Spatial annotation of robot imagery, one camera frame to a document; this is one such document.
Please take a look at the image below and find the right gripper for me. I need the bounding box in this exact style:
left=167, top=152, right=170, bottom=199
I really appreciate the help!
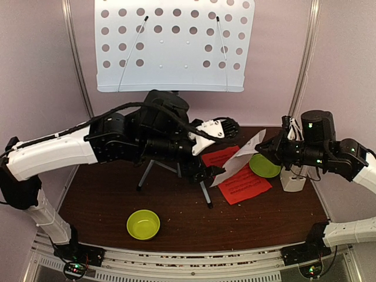
left=256, top=129, right=328, bottom=171

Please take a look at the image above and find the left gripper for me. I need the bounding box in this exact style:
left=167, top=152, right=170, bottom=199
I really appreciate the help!
left=136, top=118, right=227, bottom=184

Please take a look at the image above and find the white sheet music page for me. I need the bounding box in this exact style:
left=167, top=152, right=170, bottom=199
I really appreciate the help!
left=210, top=129, right=266, bottom=187

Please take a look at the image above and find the light blue music stand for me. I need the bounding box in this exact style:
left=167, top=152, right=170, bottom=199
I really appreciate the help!
left=93, top=0, right=255, bottom=209

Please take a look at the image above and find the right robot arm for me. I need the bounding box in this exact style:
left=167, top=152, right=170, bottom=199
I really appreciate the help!
left=255, top=110, right=375, bottom=260

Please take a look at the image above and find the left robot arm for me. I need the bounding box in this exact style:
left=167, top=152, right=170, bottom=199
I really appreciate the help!
left=1, top=90, right=240, bottom=261

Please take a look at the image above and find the green plate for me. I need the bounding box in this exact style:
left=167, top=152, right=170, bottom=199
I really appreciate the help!
left=249, top=153, right=281, bottom=178

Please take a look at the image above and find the red paper sheet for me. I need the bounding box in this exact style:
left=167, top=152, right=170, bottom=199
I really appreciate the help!
left=202, top=146, right=272, bottom=205

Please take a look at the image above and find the white metronome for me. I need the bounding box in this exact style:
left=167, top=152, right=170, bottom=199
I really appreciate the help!
left=280, top=166, right=308, bottom=193

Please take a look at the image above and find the green bowl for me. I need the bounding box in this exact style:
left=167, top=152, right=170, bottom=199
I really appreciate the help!
left=126, top=209, right=160, bottom=241

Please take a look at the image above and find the right aluminium frame post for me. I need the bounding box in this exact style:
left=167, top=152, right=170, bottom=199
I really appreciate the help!
left=288, top=0, right=321, bottom=119

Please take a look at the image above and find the aluminium frame post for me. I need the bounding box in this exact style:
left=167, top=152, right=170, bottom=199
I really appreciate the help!
left=288, top=0, right=321, bottom=119
left=61, top=0, right=94, bottom=118

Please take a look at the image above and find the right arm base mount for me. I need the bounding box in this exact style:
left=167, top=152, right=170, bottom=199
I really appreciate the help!
left=280, top=222, right=337, bottom=280

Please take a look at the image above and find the front aluminium rail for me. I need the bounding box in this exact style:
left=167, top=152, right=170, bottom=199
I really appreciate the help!
left=29, top=230, right=353, bottom=282

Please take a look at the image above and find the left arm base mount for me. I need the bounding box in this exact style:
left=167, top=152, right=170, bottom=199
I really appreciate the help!
left=49, top=226, right=105, bottom=281

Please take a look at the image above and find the left aluminium frame post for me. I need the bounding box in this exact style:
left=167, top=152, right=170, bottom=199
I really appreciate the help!
left=61, top=0, right=94, bottom=118

